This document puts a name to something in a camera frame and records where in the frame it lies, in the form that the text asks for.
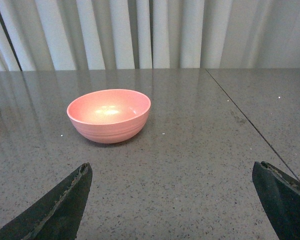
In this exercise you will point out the white vertical curtain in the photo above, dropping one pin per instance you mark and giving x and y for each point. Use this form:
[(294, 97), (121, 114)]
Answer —
[(46, 35)]

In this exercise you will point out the pink bowl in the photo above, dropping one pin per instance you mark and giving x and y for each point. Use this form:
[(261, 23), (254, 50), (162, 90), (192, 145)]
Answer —
[(109, 116)]

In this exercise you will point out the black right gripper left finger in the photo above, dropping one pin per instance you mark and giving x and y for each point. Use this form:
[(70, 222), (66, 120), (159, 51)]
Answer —
[(58, 214)]

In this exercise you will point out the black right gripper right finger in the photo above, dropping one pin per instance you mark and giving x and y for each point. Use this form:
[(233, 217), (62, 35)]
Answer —
[(279, 195)]

